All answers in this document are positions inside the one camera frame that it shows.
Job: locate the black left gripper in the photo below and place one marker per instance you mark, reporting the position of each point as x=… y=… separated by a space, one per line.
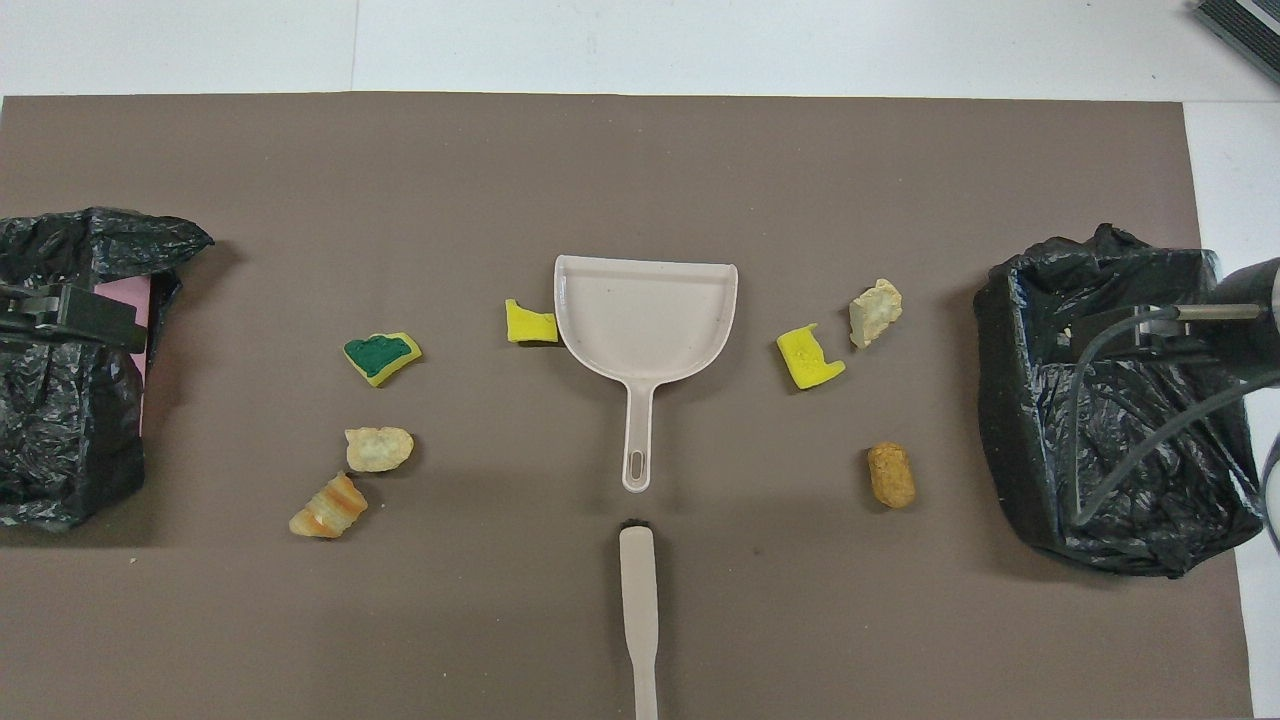
x=30 y=305

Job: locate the green topped yellow sponge piece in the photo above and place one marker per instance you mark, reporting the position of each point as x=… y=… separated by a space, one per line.
x=380 y=355

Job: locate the pale cream foam chunk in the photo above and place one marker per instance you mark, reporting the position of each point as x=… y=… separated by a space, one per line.
x=873 y=312

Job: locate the tan croissant piece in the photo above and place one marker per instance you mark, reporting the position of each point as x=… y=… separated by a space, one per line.
x=330 y=508

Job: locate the brown cork nugget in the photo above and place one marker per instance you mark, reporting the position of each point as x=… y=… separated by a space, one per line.
x=890 y=476

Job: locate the pale beige foam chunk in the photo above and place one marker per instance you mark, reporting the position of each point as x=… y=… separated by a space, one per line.
x=378 y=450

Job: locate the notched yellow sponge piece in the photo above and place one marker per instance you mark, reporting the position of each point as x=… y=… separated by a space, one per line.
x=805 y=365

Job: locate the small yellow sponge piece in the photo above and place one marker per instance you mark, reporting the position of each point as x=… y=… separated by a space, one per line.
x=528 y=325

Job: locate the beige plastic dustpan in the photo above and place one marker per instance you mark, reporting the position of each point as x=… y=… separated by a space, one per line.
x=645 y=320

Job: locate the beige hand brush black bristles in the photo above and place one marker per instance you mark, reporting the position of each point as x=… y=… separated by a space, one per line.
x=637 y=580

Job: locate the pink bin with black bag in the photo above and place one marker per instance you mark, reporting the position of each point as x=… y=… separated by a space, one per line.
x=60 y=430

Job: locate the black bag lined bin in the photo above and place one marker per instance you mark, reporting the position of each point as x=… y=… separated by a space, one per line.
x=1040 y=420

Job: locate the dark grey ribbed device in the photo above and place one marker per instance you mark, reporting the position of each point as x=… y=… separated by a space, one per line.
x=1245 y=22

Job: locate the brown table mat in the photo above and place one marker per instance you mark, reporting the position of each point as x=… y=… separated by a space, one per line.
x=600 y=160

